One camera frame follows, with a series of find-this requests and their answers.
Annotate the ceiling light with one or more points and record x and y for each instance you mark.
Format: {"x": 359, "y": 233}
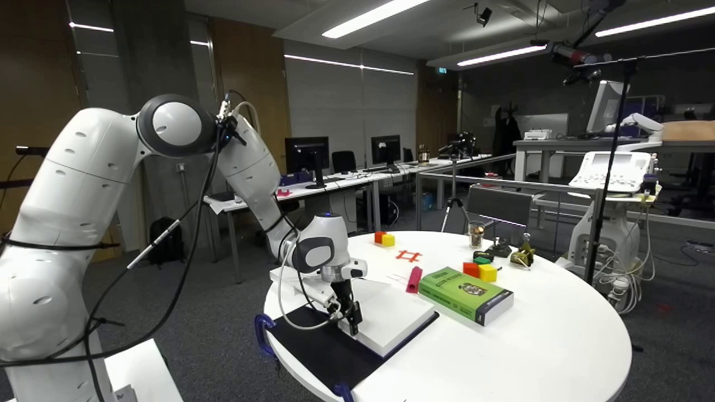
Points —
{"x": 653, "y": 21}
{"x": 371, "y": 17}
{"x": 500, "y": 55}

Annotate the glass cup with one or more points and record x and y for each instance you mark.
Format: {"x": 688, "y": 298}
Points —
{"x": 476, "y": 235}

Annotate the white printer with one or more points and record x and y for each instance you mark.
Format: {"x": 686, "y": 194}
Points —
{"x": 537, "y": 134}

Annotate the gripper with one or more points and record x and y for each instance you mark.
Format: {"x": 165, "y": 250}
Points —
{"x": 343, "y": 293}

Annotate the red block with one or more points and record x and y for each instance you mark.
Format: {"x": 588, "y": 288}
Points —
{"x": 471, "y": 269}

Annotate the green closed book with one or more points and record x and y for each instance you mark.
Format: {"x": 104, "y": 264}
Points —
{"x": 463, "y": 293}

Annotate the red hash-shaped piece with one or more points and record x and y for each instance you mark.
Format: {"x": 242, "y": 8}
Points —
{"x": 408, "y": 256}

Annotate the grey chair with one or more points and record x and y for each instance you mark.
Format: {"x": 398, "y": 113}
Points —
{"x": 499, "y": 206}

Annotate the cardboard box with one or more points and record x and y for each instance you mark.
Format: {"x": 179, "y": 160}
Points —
{"x": 690, "y": 130}

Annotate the metal rail frame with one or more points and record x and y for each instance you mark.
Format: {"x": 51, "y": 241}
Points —
{"x": 503, "y": 183}

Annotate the black backpack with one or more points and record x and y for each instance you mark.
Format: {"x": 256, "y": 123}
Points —
{"x": 166, "y": 240}

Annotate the blue clamp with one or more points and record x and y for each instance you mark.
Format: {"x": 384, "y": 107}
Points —
{"x": 343, "y": 392}
{"x": 261, "y": 335}

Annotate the coat rack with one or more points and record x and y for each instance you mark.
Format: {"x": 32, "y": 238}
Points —
{"x": 506, "y": 131}

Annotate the monitor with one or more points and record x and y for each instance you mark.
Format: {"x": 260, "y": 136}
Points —
{"x": 306, "y": 153}
{"x": 385, "y": 149}

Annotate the orange block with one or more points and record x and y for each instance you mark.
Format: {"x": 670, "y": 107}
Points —
{"x": 379, "y": 237}

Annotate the camera on tripod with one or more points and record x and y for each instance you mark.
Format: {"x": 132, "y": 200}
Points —
{"x": 453, "y": 167}

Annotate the yellow block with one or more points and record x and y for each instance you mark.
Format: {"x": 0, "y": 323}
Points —
{"x": 388, "y": 240}
{"x": 487, "y": 273}

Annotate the olive green toy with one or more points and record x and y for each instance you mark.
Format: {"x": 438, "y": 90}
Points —
{"x": 522, "y": 255}

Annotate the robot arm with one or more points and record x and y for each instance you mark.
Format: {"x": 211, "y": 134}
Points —
{"x": 78, "y": 190}

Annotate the small black object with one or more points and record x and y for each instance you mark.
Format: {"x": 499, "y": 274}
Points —
{"x": 500, "y": 249}

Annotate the pink cylinder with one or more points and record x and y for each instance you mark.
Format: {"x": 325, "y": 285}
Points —
{"x": 414, "y": 279}

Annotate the office chair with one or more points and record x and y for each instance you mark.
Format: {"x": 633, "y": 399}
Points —
{"x": 343, "y": 161}

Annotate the green block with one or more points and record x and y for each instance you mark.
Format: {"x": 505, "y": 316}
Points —
{"x": 482, "y": 260}

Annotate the row of white desks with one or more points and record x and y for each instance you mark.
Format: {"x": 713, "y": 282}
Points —
{"x": 357, "y": 180}

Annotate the white medical cart with screen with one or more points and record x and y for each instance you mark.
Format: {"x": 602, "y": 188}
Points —
{"x": 614, "y": 173}

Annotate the open book with white pages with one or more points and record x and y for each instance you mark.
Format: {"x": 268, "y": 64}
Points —
{"x": 391, "y": 318}

